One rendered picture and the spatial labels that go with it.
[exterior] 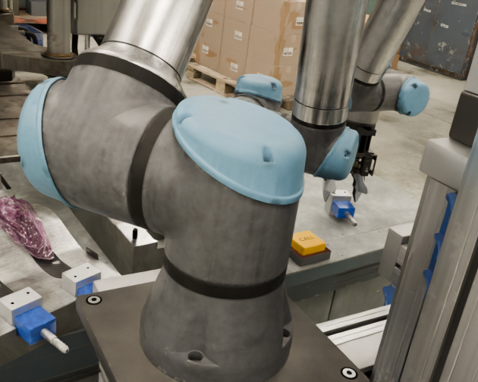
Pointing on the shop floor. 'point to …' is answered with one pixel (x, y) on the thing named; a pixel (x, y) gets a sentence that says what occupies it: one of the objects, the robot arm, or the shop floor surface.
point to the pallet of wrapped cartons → (250, 44)
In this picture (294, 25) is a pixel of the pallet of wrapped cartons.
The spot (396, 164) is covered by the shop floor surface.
